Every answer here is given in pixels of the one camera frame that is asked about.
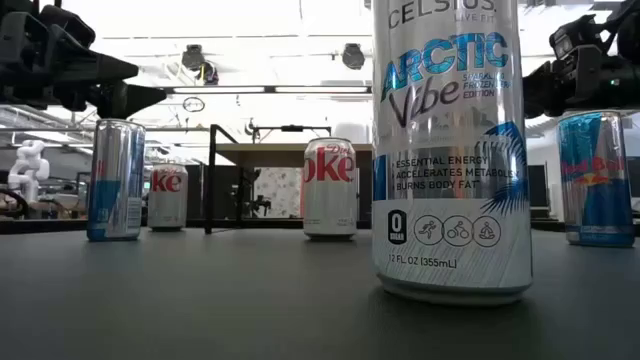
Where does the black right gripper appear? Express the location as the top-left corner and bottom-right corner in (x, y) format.
(523, 45), (604, 119)

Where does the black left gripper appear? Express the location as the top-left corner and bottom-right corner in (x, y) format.
(0, 12), (167, 120)

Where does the blue silver Red Bull can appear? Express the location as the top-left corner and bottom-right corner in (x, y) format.
(556, 109), (636, 249)
(86, 118), (147, 243)

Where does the Diet Coke can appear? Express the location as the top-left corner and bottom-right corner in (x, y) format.
(302, 137), (359, 241)
(146, 162), (190, 232)

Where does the black ceiling device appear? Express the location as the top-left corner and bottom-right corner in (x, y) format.
(180, 43), (206, 72)
(341, 42), (366, 71)

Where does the black monitor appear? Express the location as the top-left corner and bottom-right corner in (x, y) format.
(528, 163), (551, 209)

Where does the long ceiling light fixture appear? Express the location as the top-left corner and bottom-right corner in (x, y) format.
(164, 84), (374, 96)

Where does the Celsius Arctic Vibe can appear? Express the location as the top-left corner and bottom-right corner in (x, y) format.
(371, 0), (534, 306)

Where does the black tripod stand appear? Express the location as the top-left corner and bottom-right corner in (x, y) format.
(229, 167), (274, 219)

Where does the leaf print panel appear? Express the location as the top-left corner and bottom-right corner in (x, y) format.
(253, 167), (304, 220)

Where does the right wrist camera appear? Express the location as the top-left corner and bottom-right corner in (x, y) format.
(548, 13), (604, 57)

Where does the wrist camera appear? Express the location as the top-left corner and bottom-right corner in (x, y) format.
(38, 3), (97, 49)
(548, 13), (604, 57)

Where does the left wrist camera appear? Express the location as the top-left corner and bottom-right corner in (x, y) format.
(38, 3), (97, 49)

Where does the round hanging ring sign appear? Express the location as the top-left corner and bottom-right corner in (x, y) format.
(181, 96), (207, 114)

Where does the wooden shelf with black frame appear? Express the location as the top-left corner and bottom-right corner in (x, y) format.
(203, 123), (374, 235)

